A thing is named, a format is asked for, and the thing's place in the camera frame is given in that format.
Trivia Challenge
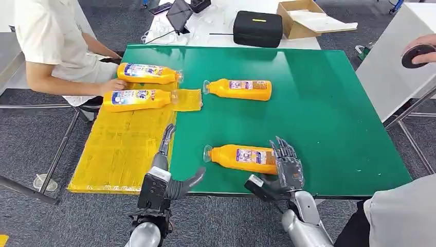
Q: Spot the green table mat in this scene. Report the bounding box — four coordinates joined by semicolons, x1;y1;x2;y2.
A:
121;43;413;198

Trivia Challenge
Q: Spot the grey table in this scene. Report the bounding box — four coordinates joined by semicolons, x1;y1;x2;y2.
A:
355;3;436;124

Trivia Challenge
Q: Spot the dark round disc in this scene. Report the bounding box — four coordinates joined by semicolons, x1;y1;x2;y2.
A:
401;43;436;69

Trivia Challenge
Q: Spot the black zip case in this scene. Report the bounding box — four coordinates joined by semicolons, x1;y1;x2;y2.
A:
232;10;284;49

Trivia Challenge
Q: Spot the black tablet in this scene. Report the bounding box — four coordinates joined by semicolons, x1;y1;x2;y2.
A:
166;0;194;36

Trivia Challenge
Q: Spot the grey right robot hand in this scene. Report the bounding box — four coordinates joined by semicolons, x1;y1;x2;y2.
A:
261;136;305;197

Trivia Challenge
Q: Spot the black cable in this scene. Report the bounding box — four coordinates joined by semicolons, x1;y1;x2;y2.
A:
144;29;179;45

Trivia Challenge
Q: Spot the orange drink bottle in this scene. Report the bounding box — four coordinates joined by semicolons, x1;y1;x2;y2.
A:
203;144;279;176
203;78;273;102
102;89;179;113
117;62;185;85

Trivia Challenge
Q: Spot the black device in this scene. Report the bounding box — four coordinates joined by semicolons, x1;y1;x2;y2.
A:
189;0;212;13

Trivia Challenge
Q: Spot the yellow sheet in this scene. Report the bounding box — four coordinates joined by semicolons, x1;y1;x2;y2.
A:
67;81;204;196

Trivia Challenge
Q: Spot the blue object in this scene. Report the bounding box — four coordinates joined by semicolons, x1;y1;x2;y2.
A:
388;0;406;15

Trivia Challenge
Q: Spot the person's right hand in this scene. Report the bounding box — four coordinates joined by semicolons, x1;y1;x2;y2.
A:
99;78;128;97

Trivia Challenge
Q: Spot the black phone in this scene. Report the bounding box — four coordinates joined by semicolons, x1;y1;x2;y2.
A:
149;2;173;15

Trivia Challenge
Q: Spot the green and white object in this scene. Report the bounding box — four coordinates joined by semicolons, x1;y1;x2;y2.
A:
354;42;375;63

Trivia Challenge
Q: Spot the open cardboard box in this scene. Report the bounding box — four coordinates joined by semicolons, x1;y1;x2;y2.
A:
276;0;327;40

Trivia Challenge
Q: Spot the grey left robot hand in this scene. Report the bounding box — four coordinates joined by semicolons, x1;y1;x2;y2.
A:
151;123;207;201

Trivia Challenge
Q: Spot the white foam sheet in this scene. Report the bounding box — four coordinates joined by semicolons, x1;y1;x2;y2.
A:
287;9;359;34

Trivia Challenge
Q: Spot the person in grey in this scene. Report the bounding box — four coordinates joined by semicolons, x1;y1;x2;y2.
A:
335;173;436;247

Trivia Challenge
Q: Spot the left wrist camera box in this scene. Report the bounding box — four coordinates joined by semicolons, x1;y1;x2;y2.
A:
137;166;172;211

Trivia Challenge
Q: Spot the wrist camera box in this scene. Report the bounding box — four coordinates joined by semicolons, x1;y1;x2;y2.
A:
244;174;279;203
137;166;172;211

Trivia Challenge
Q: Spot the clear round floor disc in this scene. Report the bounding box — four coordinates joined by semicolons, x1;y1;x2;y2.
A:
32;173;59;192

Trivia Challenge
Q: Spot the person's hand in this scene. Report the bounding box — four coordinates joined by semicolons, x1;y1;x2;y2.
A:
402;33;436;65
99;78;128;97

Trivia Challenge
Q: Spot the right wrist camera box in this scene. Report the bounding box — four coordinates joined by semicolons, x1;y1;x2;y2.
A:
244;174;279;203

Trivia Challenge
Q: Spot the metal table leg frame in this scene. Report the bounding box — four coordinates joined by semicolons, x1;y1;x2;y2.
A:
0;102;82;206
384;86;436;176

